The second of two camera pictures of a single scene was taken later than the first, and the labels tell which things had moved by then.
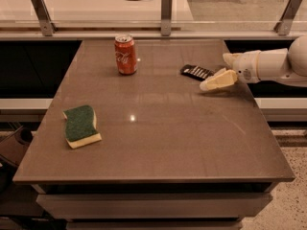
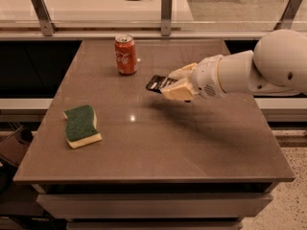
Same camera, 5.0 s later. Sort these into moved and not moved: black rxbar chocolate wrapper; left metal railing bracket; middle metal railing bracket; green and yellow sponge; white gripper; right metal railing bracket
Moved: black rxbar chocolate wrapper; white gripper
Not moved: left metal railing bracket; green and yellow sponge; right metal railing bracket; middle metal railing bracket
